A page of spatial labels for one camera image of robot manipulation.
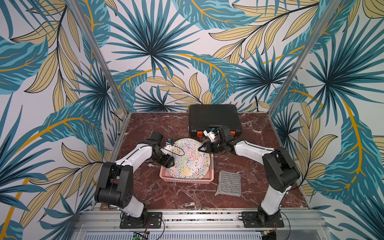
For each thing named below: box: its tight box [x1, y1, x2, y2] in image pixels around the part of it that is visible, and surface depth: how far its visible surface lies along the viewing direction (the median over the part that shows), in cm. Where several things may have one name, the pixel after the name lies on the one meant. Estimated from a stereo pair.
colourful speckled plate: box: [167, 138, 211, 180], surface depth 88 cm
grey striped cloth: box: [215, 171, 242, 197], surface depth 85 cm
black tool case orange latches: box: [189, 104, 243, 137], surface depth 114 cm
